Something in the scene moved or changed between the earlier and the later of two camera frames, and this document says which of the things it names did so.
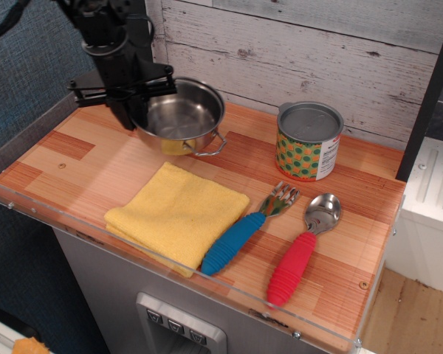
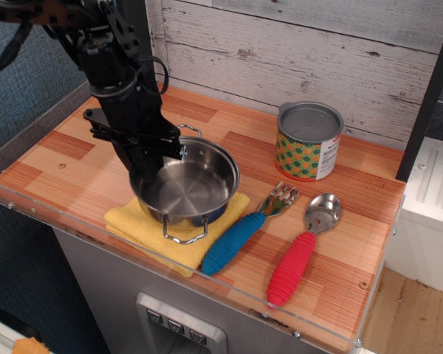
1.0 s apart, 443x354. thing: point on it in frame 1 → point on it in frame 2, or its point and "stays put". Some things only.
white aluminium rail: [0, 338] stays put
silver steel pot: [185, 122] → [190, 193]
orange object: [29, 345] stays put
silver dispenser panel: [166, 330] stays put
